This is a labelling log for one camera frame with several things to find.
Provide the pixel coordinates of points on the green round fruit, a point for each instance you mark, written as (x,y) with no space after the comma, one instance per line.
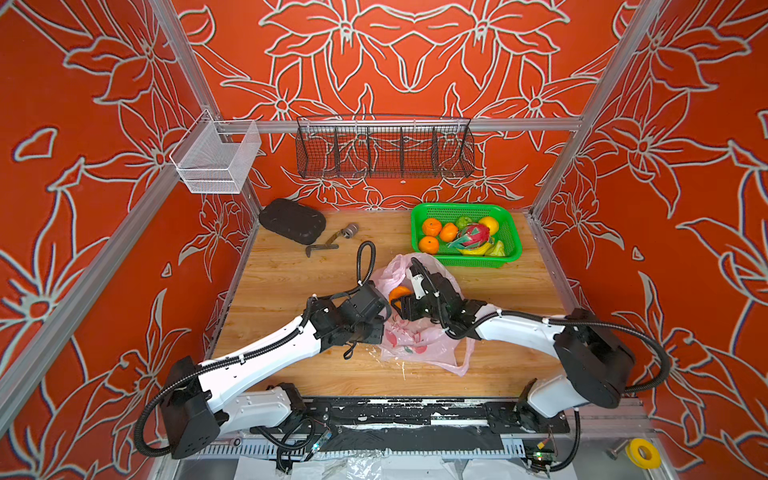
(463,222)

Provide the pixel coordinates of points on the black wire wall basket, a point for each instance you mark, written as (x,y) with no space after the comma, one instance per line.
(370,146)

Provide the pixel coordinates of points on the orange fruit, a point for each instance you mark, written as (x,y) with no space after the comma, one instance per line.
(431,227)
(429,245)
(399,293)
(449,232)

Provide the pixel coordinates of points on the red green dragon fruit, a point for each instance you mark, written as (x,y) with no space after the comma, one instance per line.
(471,237)

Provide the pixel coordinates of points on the yellow tape roll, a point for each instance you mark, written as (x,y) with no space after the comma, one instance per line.
(643,454)

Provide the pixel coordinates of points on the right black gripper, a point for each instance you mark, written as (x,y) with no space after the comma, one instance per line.
(407,305)

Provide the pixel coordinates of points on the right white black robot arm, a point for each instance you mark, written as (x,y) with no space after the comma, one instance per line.
(596,364)

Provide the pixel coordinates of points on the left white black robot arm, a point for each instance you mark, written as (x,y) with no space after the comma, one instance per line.
(188,412)

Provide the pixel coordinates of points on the white wire wall basket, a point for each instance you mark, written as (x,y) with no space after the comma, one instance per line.
(216,156)

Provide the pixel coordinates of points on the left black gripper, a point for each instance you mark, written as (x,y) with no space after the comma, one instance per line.
(378,333)

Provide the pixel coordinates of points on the black oval tray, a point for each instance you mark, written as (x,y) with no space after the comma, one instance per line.
(292,220)

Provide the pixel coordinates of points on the green plastic basket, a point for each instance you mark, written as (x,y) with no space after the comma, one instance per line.
(450,212)

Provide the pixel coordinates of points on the yellow banana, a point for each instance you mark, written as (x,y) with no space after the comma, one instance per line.
(478,251)

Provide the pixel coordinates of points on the metal hand tool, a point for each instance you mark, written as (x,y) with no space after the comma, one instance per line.
(347,232)

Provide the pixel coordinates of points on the yellow green pear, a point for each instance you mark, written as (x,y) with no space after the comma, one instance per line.
(496,249)

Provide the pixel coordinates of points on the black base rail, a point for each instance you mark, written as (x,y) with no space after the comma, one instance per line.
(411,424)

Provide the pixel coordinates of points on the pink plastic bag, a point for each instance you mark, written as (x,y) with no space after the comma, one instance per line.
(419,341)

